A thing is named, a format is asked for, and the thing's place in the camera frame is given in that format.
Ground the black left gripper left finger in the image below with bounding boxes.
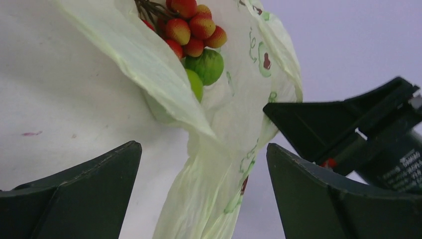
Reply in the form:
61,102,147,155
0,141,142,239

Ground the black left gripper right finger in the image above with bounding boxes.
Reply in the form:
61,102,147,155
266,143,422,239

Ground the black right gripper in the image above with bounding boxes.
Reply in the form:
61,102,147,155
263,77,422,194

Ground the light green plastic bag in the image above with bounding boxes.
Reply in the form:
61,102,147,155
58,0,303,239

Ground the green fake lime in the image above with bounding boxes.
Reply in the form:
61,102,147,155
185,48,224,86
185,69,204,102

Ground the red fake fruit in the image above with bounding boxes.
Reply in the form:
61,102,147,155
135,0,227,59

